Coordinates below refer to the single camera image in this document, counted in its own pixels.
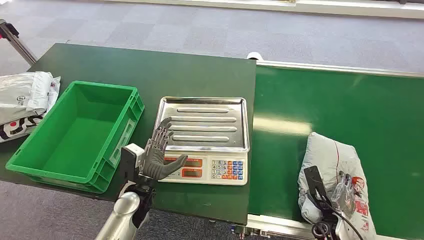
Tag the green plastic crate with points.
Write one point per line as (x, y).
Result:
(82, 139)

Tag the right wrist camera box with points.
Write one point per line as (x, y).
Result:
(313, 179)

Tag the metal stand leg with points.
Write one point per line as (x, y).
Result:
(16, 41)

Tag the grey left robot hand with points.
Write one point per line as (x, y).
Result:
(155, 162)

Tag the white conveyor end roller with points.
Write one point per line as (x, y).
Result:
(254, 55)

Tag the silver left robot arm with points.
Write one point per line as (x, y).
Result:
(123, 215)

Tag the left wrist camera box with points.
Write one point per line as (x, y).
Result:
(130, 157)

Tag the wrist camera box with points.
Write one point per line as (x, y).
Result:
(130, 157)
(313, 179)

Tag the dark green table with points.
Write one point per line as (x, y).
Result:
(165, 74)

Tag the aluminium conveyor side rail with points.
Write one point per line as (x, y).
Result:
(281, 227)
(331, 68)

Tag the white floor ledge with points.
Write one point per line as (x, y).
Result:
(331, 8)

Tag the green conveyor belt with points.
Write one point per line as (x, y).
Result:
(348, 109)

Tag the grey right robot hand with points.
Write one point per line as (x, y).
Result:
(344, 195)

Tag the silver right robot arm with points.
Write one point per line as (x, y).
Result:
(328, 227)

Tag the grey mailer package red print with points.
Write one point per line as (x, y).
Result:
(323, 155)

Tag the white mailer bag black print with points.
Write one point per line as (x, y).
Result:
(20, 127)

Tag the stainless steel scale tray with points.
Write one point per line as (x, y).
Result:
(205, 124)

